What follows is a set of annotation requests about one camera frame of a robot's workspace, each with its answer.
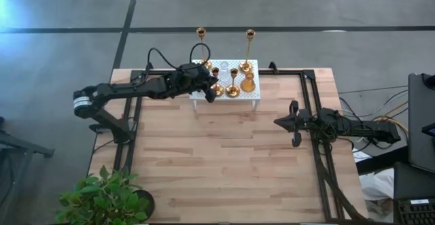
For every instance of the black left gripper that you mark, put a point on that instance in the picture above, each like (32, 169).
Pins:
(192, 77)

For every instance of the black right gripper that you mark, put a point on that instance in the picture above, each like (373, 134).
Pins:
(306, 123)

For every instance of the medium gold candlestick holder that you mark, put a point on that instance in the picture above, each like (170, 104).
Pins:
(218, 90)
(232, 91)

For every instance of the clear ribbed glass candle holder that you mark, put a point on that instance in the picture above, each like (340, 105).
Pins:
(224, 66)

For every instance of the amber ribbed glass candle holder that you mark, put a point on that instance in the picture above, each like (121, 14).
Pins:
(248, 85)

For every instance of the tall gold candlestick holder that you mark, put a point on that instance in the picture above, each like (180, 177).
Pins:
(201, 32)
(245, 67)

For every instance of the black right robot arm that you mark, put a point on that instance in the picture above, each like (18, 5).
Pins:
(367, 130)

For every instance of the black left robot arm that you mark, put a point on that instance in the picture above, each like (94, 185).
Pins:
(119, 89)

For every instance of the white perforated metal shelf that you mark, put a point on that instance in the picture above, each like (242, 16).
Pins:
(252, 96)

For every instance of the white paper sheet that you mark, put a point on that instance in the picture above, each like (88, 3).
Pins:
(362, 155)

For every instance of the black stand beam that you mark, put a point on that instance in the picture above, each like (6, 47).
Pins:
(377, 162)

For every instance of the white cloth bag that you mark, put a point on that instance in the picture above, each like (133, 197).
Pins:
(377, 184)

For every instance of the black plant pot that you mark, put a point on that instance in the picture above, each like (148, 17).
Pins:
(149, 201)

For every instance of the black keyboard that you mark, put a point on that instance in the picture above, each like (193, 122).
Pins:
(414, 213)

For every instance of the green leafy plant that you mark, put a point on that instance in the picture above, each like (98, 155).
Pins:
(102, 198)

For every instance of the black table legs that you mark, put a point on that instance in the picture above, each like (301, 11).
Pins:
(20, 145)

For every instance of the black aluminium table frame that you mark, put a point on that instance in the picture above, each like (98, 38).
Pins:
(289, 72)

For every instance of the black frame clamp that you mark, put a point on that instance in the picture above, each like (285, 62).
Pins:
(150, 66)
(273, 67)

